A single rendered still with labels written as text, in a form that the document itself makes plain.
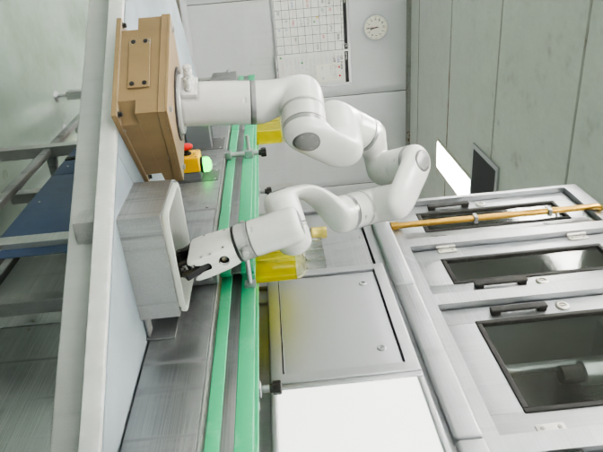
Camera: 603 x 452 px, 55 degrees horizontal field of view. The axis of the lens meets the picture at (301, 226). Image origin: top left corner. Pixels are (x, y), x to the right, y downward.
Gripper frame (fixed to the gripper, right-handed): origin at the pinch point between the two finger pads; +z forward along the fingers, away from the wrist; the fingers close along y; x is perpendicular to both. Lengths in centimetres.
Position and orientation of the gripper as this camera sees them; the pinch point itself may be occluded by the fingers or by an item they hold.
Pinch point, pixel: (168, 266)
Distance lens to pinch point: 121.6
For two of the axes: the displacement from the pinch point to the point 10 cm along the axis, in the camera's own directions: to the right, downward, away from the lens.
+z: -9.4, 3.2, 1.0
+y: -0.7, -4.9, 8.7
